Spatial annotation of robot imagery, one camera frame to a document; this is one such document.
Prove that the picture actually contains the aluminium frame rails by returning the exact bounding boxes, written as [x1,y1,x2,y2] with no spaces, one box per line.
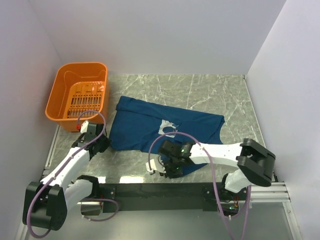
[15,126,303,240]

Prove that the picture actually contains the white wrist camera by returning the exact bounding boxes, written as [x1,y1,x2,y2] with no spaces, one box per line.
[76,120,90,134]
[145,159,166,175]

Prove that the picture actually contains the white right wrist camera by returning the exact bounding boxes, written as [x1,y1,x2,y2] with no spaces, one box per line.
[145,159,166,175]

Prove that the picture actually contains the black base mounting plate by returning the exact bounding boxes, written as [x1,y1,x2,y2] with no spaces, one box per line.
[79,182,250,215]

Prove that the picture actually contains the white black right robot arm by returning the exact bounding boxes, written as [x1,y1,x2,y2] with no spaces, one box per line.
[158,138,276,200]

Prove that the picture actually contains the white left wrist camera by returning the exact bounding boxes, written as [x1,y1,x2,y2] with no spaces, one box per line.
[76,120,90,134]

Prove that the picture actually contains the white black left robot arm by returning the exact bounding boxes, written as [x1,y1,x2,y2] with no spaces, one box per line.
[22,121,111,231]

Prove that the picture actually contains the blue Mickey Mouse t-shirt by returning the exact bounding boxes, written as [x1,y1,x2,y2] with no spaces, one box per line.
[108,96,225,177]

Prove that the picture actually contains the orange plastic basket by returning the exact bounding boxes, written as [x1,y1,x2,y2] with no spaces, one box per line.
[45,62,110,132]

